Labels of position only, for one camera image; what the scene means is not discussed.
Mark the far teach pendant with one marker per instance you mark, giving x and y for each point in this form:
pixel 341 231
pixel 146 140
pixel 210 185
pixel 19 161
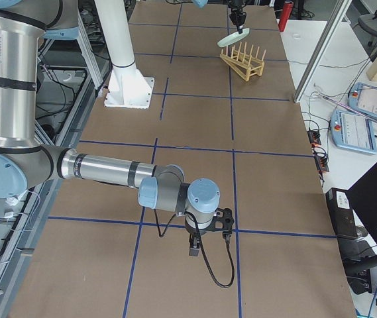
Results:
pixel 363 98

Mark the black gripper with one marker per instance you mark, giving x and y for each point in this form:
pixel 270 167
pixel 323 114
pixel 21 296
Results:
pixel 195 234
pixel 236 4

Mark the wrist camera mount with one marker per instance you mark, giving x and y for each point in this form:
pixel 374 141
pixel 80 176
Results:
pixel 222 222

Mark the near teach pendant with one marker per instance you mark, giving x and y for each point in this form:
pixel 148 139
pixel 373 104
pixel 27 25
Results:
pixel 352 132

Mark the wooden dish rack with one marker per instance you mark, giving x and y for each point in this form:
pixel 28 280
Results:
pixel 245 61

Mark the teach pendant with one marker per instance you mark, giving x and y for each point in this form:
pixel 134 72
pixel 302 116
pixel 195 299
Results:
pixel 352 132
pixel 363 98

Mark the black computer box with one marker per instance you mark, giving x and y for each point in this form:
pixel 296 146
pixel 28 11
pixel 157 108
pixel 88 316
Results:
pixel 341 214

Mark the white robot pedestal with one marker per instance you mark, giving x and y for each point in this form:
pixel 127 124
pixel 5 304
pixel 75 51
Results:
pixel 128 88

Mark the mint green plate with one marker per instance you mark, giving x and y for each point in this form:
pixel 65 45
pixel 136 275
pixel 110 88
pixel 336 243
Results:
pixel 233 38

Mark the metal rod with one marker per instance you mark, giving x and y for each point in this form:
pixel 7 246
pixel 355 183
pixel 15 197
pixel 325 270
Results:
pixel 347 107

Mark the aluminium frame post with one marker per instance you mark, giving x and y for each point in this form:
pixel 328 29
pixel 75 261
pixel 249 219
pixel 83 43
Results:
pixel 335 19

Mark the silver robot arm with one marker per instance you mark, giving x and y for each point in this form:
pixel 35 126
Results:
pixel 198 3
pixel 25 163

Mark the red bottle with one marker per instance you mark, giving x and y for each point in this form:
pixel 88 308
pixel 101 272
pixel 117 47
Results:
pixel 285 14

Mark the orange black connector strip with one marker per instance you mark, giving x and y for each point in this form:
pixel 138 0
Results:
pixel 320 154

